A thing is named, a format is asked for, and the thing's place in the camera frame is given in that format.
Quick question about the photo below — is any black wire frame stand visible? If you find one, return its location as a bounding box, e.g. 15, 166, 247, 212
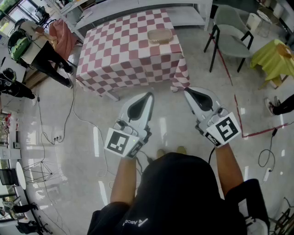
22, 160, 61, 184

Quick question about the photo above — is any grey chair with black legs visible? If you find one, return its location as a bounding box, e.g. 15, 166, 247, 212
204, 4, 254, 73

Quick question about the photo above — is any person's left forearm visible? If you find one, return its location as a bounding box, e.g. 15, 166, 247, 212
110, 151, 139, 205

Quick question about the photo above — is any yellow-green cloth covered stand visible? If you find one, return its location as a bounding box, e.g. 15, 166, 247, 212
249, 39, 294, 90

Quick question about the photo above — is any small round side table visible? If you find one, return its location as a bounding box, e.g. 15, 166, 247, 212
256, 8, 280, 38

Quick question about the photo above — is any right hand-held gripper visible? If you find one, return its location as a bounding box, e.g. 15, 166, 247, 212
183, 87, 242, 148

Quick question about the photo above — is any round white table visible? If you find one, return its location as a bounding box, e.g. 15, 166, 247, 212
15, 161, 27, 190

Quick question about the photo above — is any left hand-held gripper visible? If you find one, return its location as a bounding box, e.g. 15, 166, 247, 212
104, 92, 155, 159

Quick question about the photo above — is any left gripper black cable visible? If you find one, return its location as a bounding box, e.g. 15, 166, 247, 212
135, 150, 153, 167

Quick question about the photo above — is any person's black shirt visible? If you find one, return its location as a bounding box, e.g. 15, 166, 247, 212
87, 152, 270, 235

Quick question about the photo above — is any beige lidded container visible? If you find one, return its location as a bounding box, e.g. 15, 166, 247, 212
147, 28, 173, 44

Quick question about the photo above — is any red floor tape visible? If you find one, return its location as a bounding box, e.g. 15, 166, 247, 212
209, 33, 288, 138

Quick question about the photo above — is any white floor cable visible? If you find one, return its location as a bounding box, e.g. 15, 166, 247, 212
36, 87, 110, 179

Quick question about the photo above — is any black floor cable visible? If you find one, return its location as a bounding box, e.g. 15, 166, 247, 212
258, 128, 279, 173

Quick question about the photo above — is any red white checkered table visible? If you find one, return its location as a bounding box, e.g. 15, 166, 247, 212
75, 8, 191, 101

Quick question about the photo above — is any person's right forearm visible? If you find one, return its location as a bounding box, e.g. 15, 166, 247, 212
215, 143, 244, 198

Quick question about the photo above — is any long white shelf bench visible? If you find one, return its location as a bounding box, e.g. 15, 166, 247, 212
73, 0, 213, 35

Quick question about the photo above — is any white cylinder stool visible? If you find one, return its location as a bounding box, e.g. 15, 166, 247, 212
246, 12, 262, 30

